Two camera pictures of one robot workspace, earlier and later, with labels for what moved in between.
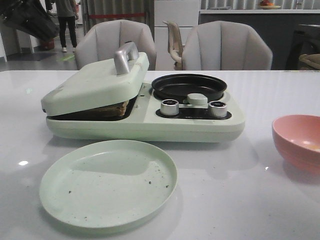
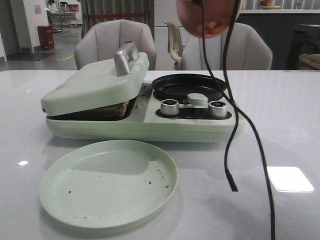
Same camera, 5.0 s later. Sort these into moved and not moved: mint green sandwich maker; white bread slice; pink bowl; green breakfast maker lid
Moved: pink bowl
Not moved: white bread slice; mint green sandwich maker; green breakfast maker lid
